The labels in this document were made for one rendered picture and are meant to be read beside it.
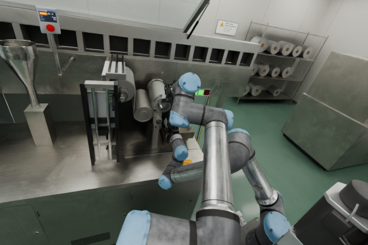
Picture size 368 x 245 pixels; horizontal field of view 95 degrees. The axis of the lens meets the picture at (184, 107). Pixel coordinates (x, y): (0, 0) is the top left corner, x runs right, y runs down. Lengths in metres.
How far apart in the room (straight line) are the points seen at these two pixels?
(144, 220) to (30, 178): 0.95
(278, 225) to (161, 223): 0.73
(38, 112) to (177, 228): 1.06
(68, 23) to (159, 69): 0.61
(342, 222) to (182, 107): 0.46
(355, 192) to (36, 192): 1.21
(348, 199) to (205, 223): 0.28
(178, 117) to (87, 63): 0.91
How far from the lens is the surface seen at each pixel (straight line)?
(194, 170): 0.84
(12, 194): 1.24
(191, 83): 0.59
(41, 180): 1.23
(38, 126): 1.32
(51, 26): 0.98
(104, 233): 1.63
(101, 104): 0.97
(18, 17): 1.38
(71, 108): 1.53
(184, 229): 0.39
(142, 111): 1.12
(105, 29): 1.28
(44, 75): 1.44
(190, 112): 0.58
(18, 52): 1.11
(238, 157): 0.76
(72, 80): 1.41
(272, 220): 1.03
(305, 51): 5.22
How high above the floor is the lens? 1.81
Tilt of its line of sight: 30 degrees down
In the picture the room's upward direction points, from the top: 12 degrees clockwise
